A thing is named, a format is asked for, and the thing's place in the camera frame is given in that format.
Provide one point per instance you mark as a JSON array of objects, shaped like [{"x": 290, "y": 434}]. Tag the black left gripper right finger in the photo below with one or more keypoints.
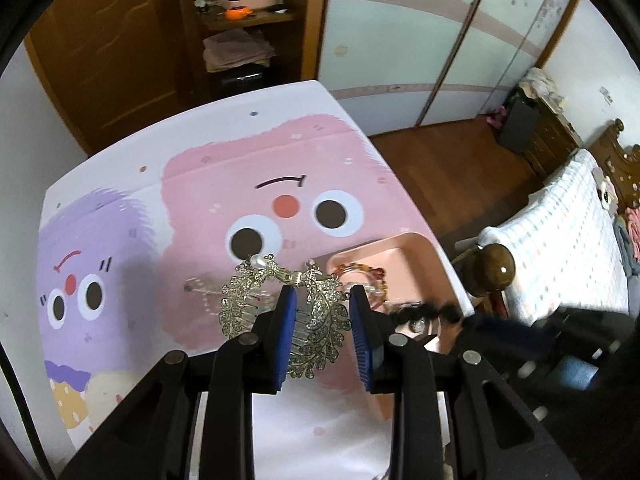
[{"x": 370, "y": 332}]

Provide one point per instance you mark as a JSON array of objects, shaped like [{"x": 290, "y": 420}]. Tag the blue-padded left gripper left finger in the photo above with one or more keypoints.
[{"x": 269, "y": 363}]

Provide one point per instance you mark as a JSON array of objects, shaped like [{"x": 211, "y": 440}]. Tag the pink plastic tray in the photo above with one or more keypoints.
[{"x": 416, "y": 268}]

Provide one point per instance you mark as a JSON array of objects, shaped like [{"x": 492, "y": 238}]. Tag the white plaid bed blanket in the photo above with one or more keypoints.
[{"x": 564, "y": 248}]

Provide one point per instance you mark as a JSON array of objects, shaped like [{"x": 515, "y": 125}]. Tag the round wooden bedpost knob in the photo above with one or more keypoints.
[{"x": 487, "y": 269}]

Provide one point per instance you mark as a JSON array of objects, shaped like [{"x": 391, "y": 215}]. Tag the cartoon monster table mat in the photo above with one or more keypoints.
[{"x": 283, "y": 171}]

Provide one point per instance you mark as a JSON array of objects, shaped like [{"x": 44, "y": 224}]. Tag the carved wooden headboard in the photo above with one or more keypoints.
[{"x": 621, "y": 165}]

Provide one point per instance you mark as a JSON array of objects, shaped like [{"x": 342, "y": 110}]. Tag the white sliding wardrobe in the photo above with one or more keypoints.
[{"x": 395, "y": 64}]

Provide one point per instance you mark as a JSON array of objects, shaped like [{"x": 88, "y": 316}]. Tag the folded pink cloth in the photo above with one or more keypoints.
[{"x": 234, "y": 48}]

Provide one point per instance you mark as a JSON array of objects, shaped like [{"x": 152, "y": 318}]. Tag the wooden shelf unit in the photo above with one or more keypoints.
[{"x": 295, "y": 35}]

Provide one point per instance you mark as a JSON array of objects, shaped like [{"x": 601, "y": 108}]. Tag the orange small object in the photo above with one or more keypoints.
[{"x": 238, "y": 13}]

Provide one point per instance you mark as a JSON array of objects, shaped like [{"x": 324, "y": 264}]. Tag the brown wooden door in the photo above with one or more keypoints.
[{"x": 112, "y": 67}]

